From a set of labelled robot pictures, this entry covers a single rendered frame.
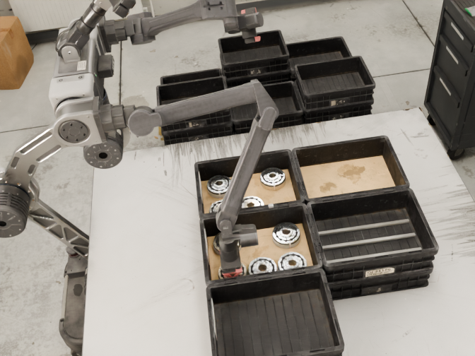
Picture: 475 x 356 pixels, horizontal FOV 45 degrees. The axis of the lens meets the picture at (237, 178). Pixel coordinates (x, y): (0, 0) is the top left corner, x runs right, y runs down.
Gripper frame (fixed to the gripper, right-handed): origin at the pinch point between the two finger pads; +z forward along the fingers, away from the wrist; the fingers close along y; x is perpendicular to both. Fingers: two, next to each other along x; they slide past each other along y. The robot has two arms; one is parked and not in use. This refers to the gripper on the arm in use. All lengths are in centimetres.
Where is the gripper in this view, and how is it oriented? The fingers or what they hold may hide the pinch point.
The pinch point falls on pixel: (232, 270)
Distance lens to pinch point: 204.1
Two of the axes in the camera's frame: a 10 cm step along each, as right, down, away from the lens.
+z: 0.7, 6.9, 7.2
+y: -1.2, -7.1, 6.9
